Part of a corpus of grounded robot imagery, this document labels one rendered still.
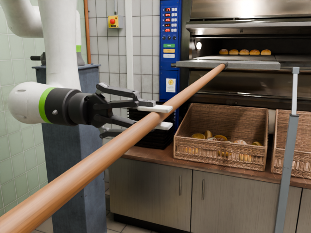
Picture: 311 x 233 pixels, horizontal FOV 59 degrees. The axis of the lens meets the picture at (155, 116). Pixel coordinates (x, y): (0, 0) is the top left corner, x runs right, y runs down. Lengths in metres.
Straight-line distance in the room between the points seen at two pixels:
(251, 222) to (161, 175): 0.60
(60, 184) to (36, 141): 1.79
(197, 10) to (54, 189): 1.92
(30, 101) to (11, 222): 0.46
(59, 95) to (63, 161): 0.72
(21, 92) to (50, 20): 0.24
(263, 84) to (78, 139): 1.35
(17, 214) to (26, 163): 1.79
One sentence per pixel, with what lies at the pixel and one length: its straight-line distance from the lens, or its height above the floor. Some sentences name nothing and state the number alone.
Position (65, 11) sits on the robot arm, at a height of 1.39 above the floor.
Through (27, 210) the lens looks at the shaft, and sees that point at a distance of 0.31.
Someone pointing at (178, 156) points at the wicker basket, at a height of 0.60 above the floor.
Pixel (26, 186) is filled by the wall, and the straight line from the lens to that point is 2.15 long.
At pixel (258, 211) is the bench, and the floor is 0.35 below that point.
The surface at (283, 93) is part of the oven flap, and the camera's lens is 2.09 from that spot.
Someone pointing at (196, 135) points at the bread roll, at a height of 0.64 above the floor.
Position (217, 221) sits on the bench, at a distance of 1.88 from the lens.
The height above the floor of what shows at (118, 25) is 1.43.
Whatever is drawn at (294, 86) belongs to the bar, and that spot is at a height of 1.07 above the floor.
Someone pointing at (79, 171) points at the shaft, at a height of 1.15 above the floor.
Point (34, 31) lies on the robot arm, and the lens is 1.30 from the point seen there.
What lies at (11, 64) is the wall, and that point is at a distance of 1.93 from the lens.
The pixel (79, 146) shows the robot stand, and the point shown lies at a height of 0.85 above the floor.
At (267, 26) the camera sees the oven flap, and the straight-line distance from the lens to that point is 1.93.
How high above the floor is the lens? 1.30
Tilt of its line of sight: 15 degrees down
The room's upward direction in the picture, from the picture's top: straight up
